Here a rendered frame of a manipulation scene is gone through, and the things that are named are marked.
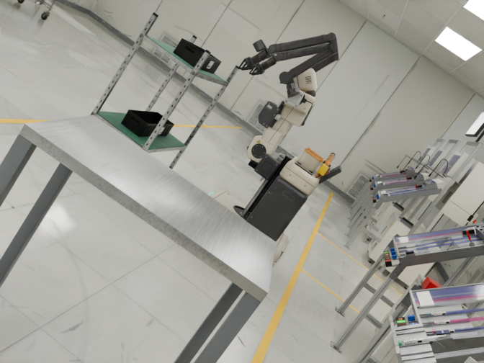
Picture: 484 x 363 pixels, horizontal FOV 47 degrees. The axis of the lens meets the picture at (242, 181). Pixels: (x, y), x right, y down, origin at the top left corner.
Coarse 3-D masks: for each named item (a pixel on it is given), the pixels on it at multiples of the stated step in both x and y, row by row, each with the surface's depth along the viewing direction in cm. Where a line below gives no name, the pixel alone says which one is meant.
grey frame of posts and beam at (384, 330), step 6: (402, 306) 284; (396, 312) 285; (402, 312) 285; (384, 324) 290; (384, 330) 287; (390, 330) 287; (378, 336) 288; (384, 336) 288; (372, 342) 289; (378, 342) 289; (366, 348) 291; (372, 348) 290; (360, 354) 293; (366, 354) 291; (360, 360) 291; (366, 360) 291
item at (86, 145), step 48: (48, 144) 132; (96, 144) 152; (0, 192) 136; (48, 192) 178; (144, 192) 141; (192, 192) 168; (192, 240) 133; (240, 240) 156; (240, 288) 176; (192, 336) 184
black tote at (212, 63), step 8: (184, 40) 371; (176, 48) 373; (184, 48) 372; (192, 48) 371; (200, 48) 418; (184, 56) 372; (192, 56) 371; (200, 56) 371; (192, 64) 372; (208, 64) 399; (216, 64) 417
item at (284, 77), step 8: (336, 40) 356; (328, 48) 359; (336, 48) 357; (320, 56) 361; (328, 56) 361; (304, 64) 363; (312, 64) 362; (288, 72) 363; (296, 72) 364; (280, 80) 364; (288, 80) 363
